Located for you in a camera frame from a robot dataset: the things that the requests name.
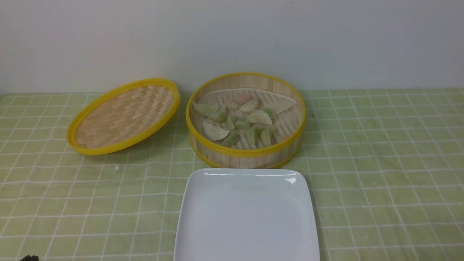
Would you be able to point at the pale white dumpling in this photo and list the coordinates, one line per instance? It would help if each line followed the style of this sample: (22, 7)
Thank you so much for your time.
(213, 132)

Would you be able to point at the white square plate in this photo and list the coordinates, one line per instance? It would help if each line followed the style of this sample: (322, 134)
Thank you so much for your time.
(246, 215)

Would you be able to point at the green dumpling front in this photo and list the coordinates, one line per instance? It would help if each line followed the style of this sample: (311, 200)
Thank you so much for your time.
(230, 140)

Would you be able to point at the green dumpling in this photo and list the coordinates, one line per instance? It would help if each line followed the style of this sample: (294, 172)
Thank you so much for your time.
(230, 140)
(206, 109)

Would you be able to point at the white steamer liner paper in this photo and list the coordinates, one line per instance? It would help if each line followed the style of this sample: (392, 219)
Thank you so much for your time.
(283, 110)

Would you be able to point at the bamboo steamer basket yellow rim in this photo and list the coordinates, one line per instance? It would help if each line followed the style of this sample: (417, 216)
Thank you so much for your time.
(274, 156)

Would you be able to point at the pink dumpling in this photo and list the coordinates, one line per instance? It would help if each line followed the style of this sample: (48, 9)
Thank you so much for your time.
(237, 102)

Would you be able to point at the white dumpling centre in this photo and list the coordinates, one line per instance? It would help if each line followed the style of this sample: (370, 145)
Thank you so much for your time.
(259, 117)

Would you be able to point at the green dumpling upper left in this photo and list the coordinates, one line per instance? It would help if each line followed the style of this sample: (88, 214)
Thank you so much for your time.
(206, 109)

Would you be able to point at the bamboo steamer lid yellow rim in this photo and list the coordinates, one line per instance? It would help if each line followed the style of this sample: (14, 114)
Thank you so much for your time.
(123, 117)

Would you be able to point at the green checkered tablecloth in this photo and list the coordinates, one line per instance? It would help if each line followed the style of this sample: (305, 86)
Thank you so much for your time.
(384, 168)

